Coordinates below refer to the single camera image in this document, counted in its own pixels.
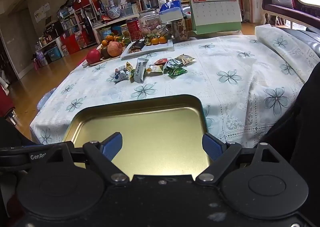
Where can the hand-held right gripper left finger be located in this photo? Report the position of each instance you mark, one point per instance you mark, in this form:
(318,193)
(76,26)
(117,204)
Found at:
(113,145)

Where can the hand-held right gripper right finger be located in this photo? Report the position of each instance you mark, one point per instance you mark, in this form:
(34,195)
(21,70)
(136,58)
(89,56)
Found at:
(212,146)

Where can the gold metal tin tray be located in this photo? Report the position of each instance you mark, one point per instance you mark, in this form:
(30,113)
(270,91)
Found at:
(150,131)

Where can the white and blue snack packet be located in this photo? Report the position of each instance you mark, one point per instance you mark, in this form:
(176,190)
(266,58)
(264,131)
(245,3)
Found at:
(120,76)

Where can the grey long snack packet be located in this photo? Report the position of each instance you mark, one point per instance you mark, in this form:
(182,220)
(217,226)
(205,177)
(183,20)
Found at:
(140,71)

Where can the gold candy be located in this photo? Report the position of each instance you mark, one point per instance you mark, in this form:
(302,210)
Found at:
(129,67)

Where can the green pea snack packet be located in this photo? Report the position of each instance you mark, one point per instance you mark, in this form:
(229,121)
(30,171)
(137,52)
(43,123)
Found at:
(177,72)

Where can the brown patterned snack packet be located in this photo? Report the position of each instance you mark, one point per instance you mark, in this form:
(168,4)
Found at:
(187,59)

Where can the red and white snack packet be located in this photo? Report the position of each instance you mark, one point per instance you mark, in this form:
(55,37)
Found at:
(160,61)

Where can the white floral tablecloth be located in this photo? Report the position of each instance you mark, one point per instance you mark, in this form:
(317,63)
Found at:
(200,86)

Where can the wooden fruit tray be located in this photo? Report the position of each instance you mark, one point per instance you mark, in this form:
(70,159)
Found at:
(105,60)

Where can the person's dark clothing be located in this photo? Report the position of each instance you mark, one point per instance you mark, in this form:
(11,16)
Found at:
(300,121)

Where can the red round fruit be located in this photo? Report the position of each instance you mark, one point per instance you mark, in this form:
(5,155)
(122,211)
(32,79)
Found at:
(93,56)

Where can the dark brown fruit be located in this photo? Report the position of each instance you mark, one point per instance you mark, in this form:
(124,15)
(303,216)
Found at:
(105,52)

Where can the gold foil sweet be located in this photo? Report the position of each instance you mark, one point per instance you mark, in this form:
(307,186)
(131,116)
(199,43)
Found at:
(134,51)

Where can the pale pink apple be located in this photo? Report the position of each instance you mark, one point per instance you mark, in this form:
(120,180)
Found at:
(115,48)

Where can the dark chocolate bar packet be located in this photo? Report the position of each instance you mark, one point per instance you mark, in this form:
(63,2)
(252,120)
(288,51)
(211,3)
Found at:
(137,44)

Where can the heap of leafy mandarins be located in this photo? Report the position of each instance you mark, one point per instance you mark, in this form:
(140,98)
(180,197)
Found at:
(110,38)

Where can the blue storage box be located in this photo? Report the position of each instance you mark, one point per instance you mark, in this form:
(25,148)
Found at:
(53,54)

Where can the white rectangular plate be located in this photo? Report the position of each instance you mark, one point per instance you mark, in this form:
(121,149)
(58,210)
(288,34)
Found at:
(160,47)

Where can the mandarin orange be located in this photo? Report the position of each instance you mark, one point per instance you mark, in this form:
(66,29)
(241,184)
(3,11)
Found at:
(162,40)
(155,41)

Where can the yellow snack jar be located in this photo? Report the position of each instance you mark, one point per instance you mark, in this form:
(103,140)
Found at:
(125,32)

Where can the red tin can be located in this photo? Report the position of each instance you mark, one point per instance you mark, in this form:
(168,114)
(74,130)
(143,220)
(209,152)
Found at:
(133,29)

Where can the brown drink carton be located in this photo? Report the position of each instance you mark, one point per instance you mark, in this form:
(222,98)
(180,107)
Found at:
(179,30)

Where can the white lace sofa cover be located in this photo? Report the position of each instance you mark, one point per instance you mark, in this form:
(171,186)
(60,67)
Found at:
(282,44)

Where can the clear glass jar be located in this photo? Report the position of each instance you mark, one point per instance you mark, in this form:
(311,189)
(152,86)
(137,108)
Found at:
(149,23)

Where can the cluttered bookshelf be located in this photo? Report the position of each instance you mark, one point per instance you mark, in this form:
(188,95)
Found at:
(72,23)

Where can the blue and white vase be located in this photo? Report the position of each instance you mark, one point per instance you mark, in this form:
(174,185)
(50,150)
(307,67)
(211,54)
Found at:
(114,11)

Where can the green desk calendar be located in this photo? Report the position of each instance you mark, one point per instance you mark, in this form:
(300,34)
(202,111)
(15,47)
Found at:
(215,9)

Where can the blue and white tissue box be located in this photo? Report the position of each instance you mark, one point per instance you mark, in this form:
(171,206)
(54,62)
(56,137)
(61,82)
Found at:
(170,14)

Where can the black leather sofa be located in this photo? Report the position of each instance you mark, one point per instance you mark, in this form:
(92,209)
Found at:
(306,40)

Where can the carved purple chaise sofa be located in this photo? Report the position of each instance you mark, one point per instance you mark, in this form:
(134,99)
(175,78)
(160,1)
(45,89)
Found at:
(282,13)

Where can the wall poster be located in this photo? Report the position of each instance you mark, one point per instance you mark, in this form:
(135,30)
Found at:
(42,13)

